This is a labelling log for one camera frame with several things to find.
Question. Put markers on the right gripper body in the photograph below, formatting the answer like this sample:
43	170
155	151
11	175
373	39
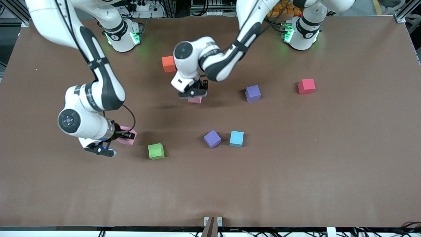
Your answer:
118	132

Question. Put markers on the pink foam cube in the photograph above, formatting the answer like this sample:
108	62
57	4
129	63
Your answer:
194	100
131	142

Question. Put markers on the green foam cube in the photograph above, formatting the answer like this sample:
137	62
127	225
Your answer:
156	151

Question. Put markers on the purple foam cube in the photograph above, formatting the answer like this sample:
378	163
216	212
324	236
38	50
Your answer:
252	93
212	138

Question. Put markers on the cyan foam cube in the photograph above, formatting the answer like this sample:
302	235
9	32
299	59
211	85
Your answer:
236	138

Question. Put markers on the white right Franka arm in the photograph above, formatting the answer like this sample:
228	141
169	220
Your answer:
105	85

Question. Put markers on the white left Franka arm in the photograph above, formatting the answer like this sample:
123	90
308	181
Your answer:
227	62

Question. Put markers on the orange foam cube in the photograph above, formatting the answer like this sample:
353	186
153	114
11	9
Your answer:
168	64

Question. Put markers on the brown table cover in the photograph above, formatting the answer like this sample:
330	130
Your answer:
98	184

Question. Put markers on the grey socket box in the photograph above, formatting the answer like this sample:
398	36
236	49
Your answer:
210	13

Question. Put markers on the white power strip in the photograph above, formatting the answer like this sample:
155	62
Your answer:
151	13

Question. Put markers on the pile of orange items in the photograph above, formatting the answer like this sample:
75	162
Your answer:
275	13

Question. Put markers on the red foam cube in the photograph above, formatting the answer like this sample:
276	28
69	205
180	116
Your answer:
306	86

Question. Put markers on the black table edge rail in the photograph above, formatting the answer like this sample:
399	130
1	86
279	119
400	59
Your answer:
65	228

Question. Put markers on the silver metal table bracket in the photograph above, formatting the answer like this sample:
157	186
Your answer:
206	220

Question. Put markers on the brown tapered post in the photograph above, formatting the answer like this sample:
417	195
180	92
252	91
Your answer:
210	230

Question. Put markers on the grey aluminium frame post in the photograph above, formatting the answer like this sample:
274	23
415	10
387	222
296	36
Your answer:
403	14
20	18

